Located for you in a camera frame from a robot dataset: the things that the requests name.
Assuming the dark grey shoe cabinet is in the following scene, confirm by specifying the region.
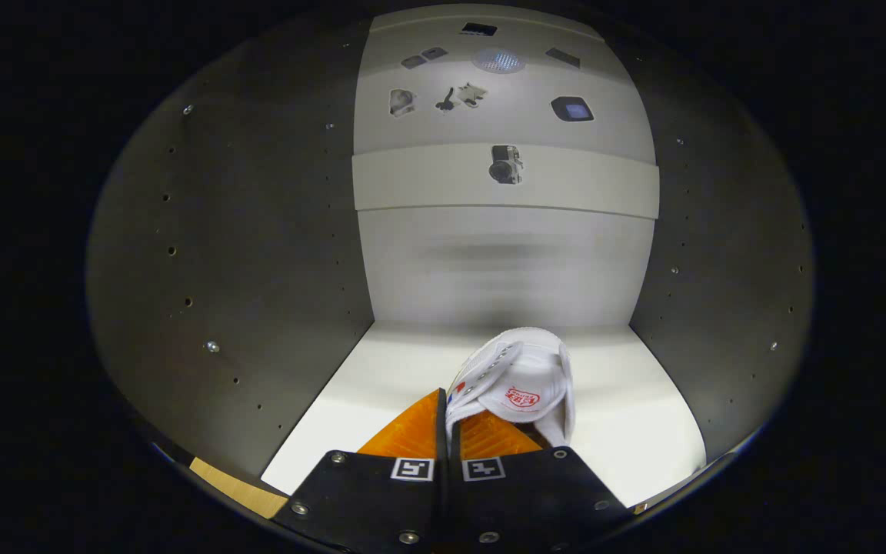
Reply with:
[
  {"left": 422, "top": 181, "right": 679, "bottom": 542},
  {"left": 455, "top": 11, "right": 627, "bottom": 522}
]
[{"left": 85, "top": 4, "right": 817, "bottom": 518}]

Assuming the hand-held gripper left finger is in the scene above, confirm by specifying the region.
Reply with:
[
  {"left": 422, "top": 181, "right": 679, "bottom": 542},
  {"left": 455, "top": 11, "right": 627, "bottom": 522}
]
[{"left": 272, "top": 389, "right": 450, "bottom": 554}]

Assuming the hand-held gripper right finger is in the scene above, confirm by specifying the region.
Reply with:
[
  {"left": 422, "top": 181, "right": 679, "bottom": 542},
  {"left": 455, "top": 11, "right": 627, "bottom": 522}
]
[{"left": 447, "top": 410, "right": 632, "bottom": 554}]

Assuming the white canvas shoe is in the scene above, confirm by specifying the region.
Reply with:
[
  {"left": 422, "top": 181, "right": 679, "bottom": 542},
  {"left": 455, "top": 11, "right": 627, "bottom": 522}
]
[{"left": 445, "top": 327, "right": 576, "bottom": 449}]

